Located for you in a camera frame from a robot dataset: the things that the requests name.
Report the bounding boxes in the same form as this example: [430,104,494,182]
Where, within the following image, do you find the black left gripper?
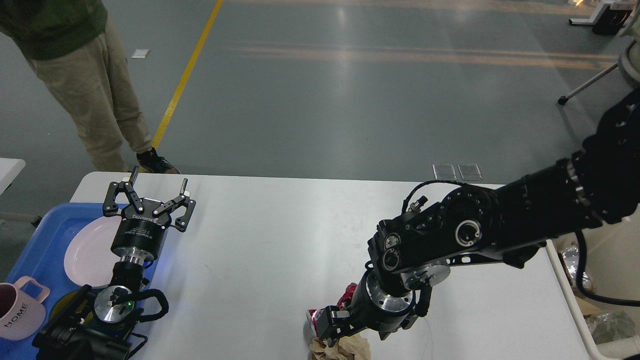
[103,166,197,263]

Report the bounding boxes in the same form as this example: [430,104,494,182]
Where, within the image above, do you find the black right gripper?
[318,269,418,347]

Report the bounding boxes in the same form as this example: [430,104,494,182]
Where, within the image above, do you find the brown paper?
[309,333,372,360]

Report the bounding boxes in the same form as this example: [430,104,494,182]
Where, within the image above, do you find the crushed red can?
[306,282,358,337]

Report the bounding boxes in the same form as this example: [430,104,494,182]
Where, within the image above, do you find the pink plate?
[63,216,126,289]

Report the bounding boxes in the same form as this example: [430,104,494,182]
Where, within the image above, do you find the dark teal mug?
[49,290,94,325]

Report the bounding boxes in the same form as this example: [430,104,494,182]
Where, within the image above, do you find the pink HOME mug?
[0,276,51,341]

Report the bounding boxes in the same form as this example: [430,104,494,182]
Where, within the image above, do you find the aluminium foil tray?
[560,244,595,294]

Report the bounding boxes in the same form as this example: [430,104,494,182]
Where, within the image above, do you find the brown paper bag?
[574,296,602,319]

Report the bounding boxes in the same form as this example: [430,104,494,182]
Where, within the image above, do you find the aluminium foil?
[585,310,637,346]

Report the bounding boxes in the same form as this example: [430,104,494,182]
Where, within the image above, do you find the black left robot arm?
[32,167,196,360]

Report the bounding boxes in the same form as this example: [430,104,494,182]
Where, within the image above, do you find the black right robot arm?
[308,89,640,346]

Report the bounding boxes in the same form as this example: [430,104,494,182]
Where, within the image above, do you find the white table edge left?
[0,157,26,195]

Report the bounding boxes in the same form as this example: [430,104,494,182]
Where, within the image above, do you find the floor outlet plates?
[432,163,483,182]

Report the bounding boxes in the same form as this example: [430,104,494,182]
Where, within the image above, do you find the person in khaki trousers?
[1,0,178,174]

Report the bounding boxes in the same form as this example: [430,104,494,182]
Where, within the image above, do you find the beige plastic bin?
[546,215,640,360]

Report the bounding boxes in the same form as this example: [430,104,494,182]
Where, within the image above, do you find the white office chair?
[557,10,640,106]

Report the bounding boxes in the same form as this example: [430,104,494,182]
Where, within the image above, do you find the white desk leg far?
[567,0,638,35]

